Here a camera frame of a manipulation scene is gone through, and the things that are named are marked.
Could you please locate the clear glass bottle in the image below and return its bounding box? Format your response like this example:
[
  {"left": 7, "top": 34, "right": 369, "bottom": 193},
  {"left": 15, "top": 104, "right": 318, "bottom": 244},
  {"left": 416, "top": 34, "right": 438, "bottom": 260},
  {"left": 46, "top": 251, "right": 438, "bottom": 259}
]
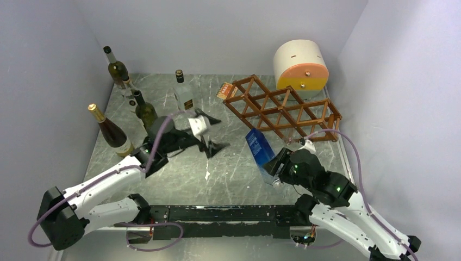
[{"left": 283, "top": 136, "right": 299, "bottom": 145}]

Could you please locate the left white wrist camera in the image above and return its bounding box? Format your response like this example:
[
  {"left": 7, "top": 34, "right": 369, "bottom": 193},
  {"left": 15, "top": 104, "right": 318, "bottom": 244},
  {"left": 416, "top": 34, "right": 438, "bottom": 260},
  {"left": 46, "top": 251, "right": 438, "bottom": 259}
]
[{"left": 188, "top": 116, "right": 211, "bottom": 139}]

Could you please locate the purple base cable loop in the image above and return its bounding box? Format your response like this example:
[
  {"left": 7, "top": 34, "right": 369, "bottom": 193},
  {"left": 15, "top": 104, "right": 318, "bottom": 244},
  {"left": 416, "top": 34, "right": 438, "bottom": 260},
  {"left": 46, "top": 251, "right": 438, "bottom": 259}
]
[{"left": 119, "top": 222, "right": 184, "bottom": 252}]

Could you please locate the small orange card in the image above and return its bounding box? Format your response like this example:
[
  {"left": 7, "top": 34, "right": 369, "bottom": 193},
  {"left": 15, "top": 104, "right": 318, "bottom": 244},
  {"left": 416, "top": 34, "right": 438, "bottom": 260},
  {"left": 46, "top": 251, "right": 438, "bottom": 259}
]
[{"left": 216, "top": 82, "right": 233, "bottom": 100}]

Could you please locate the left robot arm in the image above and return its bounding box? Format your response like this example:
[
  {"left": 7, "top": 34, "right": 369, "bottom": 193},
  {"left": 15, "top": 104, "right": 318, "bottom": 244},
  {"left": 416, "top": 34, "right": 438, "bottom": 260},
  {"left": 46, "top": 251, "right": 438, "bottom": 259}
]
[{"left": 28, "top": 108, "right": 227, "bottom": 250}]

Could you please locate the clear blue-label bottle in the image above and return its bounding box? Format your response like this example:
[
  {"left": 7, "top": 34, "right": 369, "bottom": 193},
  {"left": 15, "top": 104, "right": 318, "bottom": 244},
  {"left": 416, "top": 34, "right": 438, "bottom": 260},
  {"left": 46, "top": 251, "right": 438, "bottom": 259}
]
[{"left": 245, "top": 128, "right": 284, "bottom": 192}]

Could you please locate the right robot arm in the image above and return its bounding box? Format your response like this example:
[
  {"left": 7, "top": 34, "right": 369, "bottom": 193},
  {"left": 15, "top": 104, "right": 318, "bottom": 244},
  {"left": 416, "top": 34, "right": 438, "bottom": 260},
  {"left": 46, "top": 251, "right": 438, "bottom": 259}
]
[{"left": 263, "top": 148, "right": 421, "bottom": 260}]

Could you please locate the brown wooden wine rack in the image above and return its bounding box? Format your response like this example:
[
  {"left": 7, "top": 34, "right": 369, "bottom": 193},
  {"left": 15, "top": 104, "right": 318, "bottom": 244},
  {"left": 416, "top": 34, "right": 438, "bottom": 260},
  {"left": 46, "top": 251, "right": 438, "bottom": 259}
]
[{"left": 223, "top": 74, "right": 342, "bottom": 141}]

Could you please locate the dark gold-capped wine bottle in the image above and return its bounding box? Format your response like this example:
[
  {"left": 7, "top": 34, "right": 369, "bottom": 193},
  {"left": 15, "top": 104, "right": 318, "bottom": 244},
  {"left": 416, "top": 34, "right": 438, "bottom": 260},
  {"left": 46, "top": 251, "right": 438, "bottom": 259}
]
[{"left": 88, "top": 103, "right": 134, "bottom": 157}]

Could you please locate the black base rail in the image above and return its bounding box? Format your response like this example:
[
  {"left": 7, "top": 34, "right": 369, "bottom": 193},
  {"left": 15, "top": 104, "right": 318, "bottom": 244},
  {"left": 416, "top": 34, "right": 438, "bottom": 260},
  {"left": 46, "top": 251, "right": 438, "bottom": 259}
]
[{"left": 130, "top": 205, "right": 311, "bottom": 240}]

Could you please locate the olive green wine bottle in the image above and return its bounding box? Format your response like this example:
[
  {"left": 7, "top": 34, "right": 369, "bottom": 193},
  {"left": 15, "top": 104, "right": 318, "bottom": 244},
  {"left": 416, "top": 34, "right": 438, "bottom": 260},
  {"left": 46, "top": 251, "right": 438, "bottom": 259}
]
[{"left": 103, "top": 46, "right": 129, "bottom": 90}]

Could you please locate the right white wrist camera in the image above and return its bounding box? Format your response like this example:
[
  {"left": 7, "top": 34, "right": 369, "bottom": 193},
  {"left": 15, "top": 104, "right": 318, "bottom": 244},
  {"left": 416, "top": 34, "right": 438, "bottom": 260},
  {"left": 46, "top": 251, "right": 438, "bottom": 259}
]
[{"left": 300, "top": 139, "right": 316, "bottom": 154}]

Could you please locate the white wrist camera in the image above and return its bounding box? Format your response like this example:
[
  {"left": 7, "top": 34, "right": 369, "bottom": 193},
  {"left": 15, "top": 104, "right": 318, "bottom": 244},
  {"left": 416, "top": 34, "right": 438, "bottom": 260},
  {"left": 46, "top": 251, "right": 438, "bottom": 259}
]
[
  {"left": 300, "top": 139, "right": 316, "bottom": 154},
  {"left": 188, "top": 116, "right": 211, "bottom": 139}
]

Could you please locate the clear round liquor bottle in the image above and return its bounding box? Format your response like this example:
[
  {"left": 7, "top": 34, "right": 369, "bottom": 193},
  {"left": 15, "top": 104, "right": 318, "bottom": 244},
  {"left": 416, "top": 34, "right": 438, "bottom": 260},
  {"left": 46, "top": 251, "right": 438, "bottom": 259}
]
[{"left": 121, "top": 73, "right": 138, "bottom": 114}]

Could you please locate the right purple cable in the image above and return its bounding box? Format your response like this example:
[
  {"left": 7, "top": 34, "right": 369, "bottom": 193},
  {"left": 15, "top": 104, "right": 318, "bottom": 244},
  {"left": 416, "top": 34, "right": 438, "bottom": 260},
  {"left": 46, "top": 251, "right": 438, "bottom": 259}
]
[{"left": 304, "top": 129, "right": 419, "bottom": 261}]

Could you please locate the cream orange cylinder container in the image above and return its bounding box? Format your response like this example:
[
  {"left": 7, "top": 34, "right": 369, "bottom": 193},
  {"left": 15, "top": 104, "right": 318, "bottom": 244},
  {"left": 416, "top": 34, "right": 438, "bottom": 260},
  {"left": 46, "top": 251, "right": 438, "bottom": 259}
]
[{"left": 273, "top": 39, "right": 329, "bottom": 99}]

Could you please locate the clear square black-capped bottle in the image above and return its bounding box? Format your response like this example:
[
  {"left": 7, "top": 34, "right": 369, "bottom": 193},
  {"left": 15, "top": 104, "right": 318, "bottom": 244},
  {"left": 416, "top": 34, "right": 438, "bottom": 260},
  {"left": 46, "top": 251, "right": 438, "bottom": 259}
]
[{"left": 173, "top": 70, "right": 194, "bottom": 110}]

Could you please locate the dark green black-capped bottle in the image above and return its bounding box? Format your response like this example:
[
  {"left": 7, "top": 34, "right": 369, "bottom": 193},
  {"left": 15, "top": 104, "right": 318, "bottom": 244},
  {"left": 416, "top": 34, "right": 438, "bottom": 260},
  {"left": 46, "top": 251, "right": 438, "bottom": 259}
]
[{"left": 133, "top": 90, "right": 158, "bottom": 131}]

